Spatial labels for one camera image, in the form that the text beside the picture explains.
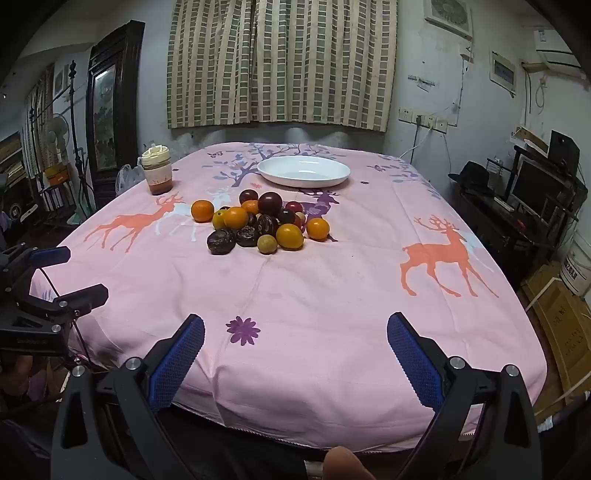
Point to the small cardboard box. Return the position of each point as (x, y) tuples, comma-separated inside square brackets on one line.
[(531, 137)]

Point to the white wall exhaust fan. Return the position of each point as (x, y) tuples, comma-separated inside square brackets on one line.
[(448, 16)]

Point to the black coat stand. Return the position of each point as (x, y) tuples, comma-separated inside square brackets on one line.
[(73, 106)]

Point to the white air conditioner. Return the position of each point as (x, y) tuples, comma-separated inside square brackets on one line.
[(556, 53)]

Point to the orange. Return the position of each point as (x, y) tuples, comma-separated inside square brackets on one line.
[(289, 237), (250, 207), (318, 229), (236, 218), (202, 211)]

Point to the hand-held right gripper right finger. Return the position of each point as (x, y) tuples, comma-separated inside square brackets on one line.
[(413, 364)]

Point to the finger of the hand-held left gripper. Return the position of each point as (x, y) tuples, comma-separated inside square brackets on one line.
[(85, 295), (48, 256)]

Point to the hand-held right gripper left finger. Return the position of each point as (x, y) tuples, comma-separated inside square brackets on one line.
[(178, 364)]

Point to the flattened cardboard boxes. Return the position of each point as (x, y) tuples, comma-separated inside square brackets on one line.
[(561, 332)]

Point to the pink deer print tablecloth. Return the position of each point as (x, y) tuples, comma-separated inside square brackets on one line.
[(323, 286)]

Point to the person's right hand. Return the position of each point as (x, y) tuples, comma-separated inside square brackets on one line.
[(342, 464)]

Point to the red cherry tomato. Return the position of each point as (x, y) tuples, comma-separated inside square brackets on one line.
[(294, 206)]

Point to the white oval plate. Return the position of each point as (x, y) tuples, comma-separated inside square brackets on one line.
[(302, 171)]

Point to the wrinkled purple passion fruit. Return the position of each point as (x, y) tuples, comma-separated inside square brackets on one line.
[(267, 225), (247, 237), (220, 242)]

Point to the white standing fan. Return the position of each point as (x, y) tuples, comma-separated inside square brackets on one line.
[(58, 134)]

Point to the dark red plum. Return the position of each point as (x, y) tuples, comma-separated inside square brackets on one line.
[(269, 202), (286, 216), (248, 196)]

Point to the checked beige curtain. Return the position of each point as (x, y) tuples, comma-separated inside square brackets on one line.
[(281, 60)]

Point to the white electrical panel box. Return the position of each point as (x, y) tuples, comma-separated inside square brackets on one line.
[(503, 71)]

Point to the dark wooden framed panel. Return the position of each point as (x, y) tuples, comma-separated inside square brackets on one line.
[(115, 106)]

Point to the clear plastic bag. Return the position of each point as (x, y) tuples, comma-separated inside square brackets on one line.
[(127, 179)]

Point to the yellow longan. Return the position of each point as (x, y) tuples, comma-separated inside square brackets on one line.
[(267, 244), (300, 218)]

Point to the clear cup with beige lid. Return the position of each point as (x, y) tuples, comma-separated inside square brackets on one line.
[(156, 173)]

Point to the black speaker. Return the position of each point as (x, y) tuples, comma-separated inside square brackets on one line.
[(564, 150)]

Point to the white wall socket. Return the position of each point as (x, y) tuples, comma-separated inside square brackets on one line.
[(406, 114), (442, 126), (430, 121)]

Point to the black hat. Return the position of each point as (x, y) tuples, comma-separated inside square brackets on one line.
[(473, 177)]

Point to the white plastic bucket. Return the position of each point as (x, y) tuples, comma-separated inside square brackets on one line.
[(577, 270)]

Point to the small yellowish tangerine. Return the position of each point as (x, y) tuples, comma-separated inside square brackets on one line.
[(219, 218)]

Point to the computer monitor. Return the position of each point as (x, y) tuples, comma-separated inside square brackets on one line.
[(533, 187)]

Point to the black computer desk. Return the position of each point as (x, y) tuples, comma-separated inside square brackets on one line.
[(503, 230)]

